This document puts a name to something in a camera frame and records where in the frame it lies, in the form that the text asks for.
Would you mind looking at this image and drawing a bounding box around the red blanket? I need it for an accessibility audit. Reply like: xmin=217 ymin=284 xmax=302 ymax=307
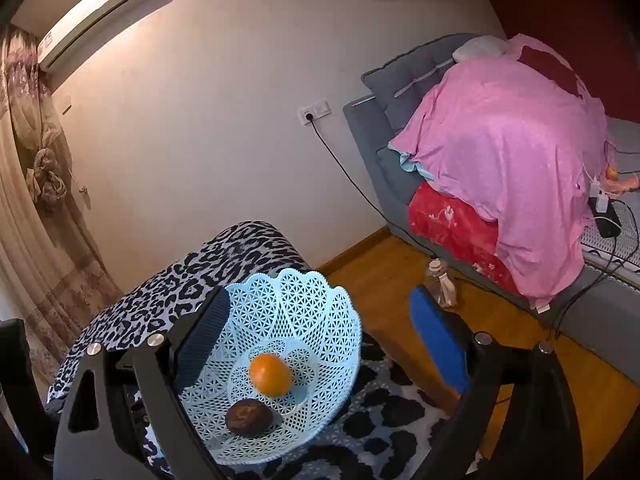
xmin=408 ymin=182 xmax=518 ymax=295

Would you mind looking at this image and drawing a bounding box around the white air conditioner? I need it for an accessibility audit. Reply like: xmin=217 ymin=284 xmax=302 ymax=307
xmin=38 ymin=0 xmax=132 ymax=73

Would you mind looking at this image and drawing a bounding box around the large orange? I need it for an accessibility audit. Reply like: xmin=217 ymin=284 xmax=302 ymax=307
xmin=248 ymin=353 xmax=293 ymax=398

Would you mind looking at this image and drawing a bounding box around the white wall socket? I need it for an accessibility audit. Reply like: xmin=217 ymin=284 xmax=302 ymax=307
xmin=297 ymin=100 xmax=332 ymax=126

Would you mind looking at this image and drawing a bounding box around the clear plastic bottle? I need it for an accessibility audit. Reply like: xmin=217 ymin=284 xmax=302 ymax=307
xmin=424 ymin=258 xmax=457 ymax=309

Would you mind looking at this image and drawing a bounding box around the grey sofa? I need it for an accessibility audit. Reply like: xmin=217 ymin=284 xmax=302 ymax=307
xmin=344 ymin=32 xmax=639 ymax=379

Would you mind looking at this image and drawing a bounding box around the light blue lattice fruit basket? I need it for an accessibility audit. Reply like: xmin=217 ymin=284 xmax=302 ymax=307
xmin=179 ymin=269 xmax=362 ymax=466

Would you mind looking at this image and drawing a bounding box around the black power adapter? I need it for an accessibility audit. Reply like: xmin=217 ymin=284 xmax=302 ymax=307
xmin=588 ymin=197 xmax=622 ymax=238

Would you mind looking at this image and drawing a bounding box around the white pillow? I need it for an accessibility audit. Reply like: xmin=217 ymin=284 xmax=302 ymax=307
xmin=452 ymin=36 xmax=510 ymax=63

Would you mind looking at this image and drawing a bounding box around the beige patterned curtain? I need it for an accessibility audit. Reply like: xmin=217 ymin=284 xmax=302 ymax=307
xmin=1 ymin=25 xmax=122 ymax=384

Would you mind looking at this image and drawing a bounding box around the wrinkled dark passion fruit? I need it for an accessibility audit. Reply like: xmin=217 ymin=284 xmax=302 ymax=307
xmin=224 ymin=399 xmax=273 ymax=438

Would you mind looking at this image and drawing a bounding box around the pink blanket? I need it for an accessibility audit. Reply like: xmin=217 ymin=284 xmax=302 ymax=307
xmin=388 ymin=35 xmax=608 ymax=308

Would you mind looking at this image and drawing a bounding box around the leopard print table cloth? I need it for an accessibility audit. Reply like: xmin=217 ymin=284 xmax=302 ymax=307
xmin=48 ymin=221 xmax=448 ymax=479

